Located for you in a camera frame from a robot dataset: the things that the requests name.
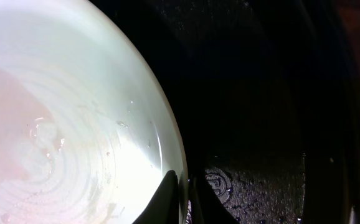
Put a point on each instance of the round black tray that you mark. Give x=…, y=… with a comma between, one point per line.
x=266, y=95

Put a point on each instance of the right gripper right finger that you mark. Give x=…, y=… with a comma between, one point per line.
x=206, y=207

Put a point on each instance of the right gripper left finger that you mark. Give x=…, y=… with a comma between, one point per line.
x=161, y=202

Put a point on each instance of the light green plate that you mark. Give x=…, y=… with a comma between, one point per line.
x=86, y=132

